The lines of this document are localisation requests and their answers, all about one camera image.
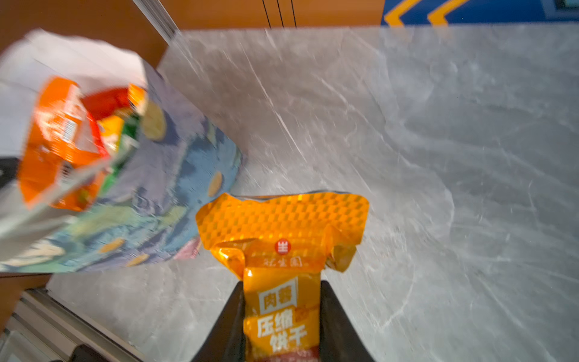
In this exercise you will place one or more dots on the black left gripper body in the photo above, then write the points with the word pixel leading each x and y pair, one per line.
pixel 8 168

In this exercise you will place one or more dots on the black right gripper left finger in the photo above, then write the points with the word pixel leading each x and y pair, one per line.
pixel 226 341

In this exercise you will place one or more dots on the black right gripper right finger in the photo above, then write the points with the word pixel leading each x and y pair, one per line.
pixel 339 340

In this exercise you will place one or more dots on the colourful skittles candy bag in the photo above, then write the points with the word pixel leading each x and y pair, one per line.
pixel 61 140

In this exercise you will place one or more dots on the red snack packet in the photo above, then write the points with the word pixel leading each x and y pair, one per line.
pixel 103 104

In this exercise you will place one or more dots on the orange snack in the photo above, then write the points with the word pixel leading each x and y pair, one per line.
pixel 278 246

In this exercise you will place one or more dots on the white paper bag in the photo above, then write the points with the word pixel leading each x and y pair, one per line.
pixel 112 162

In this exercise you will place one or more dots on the green pea snack bag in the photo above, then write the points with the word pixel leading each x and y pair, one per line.
pixel 119 136

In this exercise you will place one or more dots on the small orange snack packet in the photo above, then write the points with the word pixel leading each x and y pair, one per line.
pixel 138 99

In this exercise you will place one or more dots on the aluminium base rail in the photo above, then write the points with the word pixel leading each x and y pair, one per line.
pixel 42 328

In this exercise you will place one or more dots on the aluminium corner post left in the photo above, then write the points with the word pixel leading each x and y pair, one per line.
pixel 160 19

